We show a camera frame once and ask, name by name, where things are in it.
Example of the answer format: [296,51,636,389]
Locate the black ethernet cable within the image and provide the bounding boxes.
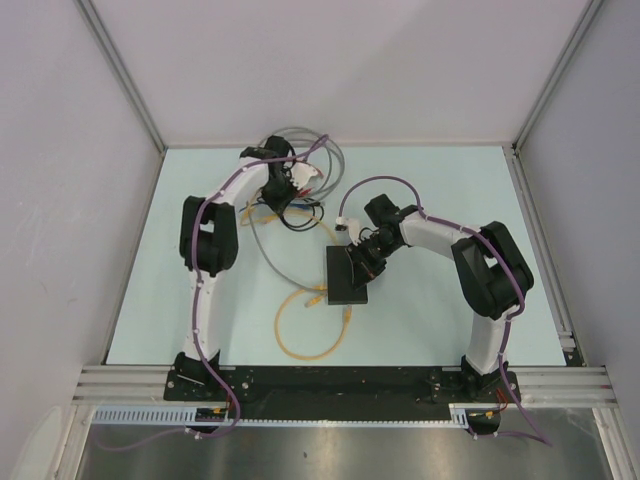
[246,197,328,233]

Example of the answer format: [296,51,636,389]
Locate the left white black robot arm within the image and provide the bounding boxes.
[174,135,316,400]

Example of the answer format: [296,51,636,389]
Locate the grey slotted cable duct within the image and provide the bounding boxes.
[93,405,468,429]

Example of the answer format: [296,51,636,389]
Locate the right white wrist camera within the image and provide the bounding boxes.
[335,216,362,246]

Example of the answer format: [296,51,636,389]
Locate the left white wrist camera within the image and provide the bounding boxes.
[290,162,324,191]

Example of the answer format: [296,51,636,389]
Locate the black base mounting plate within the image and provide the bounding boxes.
[164,359,520,422]

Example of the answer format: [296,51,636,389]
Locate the black network switch box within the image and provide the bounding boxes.
[325,246,368,306]

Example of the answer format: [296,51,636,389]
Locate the grey ethernet cable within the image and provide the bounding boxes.
[247,126,349,291]

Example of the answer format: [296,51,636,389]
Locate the blue ethernet cable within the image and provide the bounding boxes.
[237,200,311,216]

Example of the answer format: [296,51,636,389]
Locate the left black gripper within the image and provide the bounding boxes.
[260,170,301,216]

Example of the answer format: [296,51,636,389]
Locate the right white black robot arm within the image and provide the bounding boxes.
[336,195,534,401]

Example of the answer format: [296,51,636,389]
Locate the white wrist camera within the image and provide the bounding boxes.
[290,162,324,191]
[335,216,362,246]

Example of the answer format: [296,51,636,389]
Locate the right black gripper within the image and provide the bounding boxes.
[346,234,401,292]

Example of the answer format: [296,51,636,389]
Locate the aluminium frame rail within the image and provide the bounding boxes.
[73,365,618,408]

